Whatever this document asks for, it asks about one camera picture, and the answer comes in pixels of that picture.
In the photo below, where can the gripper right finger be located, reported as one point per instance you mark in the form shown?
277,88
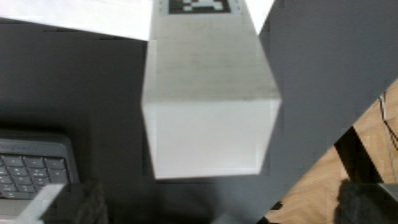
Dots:
366,203

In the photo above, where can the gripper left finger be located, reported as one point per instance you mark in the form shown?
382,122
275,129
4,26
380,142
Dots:
66,204

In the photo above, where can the white desk tabletop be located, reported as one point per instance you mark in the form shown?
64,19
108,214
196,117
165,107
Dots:
119,17

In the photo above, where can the black table leg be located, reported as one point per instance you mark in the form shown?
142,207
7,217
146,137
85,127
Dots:
355,159

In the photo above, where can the black keyboard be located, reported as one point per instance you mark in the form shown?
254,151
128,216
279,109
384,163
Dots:
37,162

